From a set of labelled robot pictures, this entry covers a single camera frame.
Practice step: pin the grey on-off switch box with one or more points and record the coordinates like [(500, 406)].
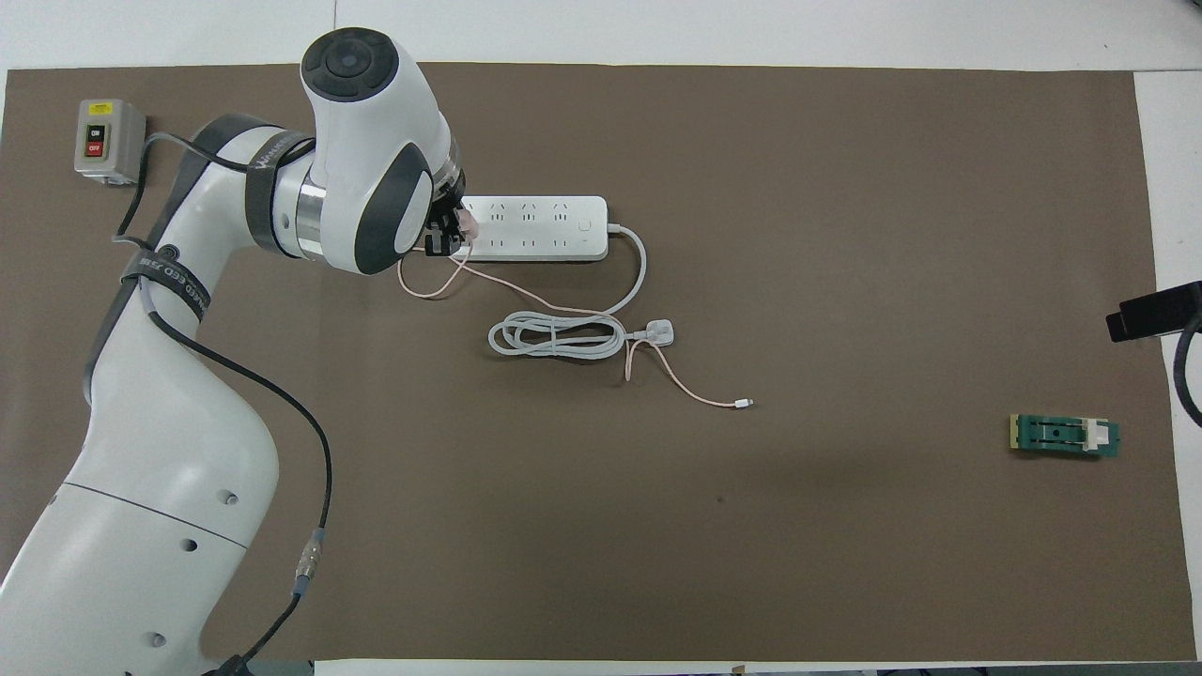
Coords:
[(99, 141)]

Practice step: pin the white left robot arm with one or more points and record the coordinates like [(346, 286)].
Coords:
[(160, 441)]

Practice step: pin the pink charger plug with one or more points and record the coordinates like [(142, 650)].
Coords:
[(467, 223)]

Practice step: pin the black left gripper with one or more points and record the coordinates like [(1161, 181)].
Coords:
[(453, 197)]

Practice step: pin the white power strip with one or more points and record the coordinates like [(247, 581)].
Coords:
[(540, 228)]

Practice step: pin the brown table mat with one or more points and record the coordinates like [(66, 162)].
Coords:
[(657, 563)]

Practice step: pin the green knife switch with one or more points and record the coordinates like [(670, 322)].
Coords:
[(1061, 436)]

